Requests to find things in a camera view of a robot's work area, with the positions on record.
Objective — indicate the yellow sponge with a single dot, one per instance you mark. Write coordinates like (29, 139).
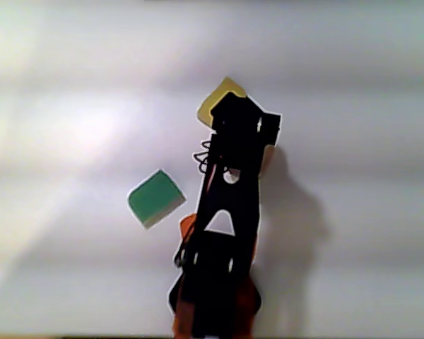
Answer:
(206, 107)

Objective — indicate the white paper cup green tape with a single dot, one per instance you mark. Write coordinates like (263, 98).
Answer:
(268, 159)

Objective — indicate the green sponge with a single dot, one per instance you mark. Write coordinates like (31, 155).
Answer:
(153, 196)

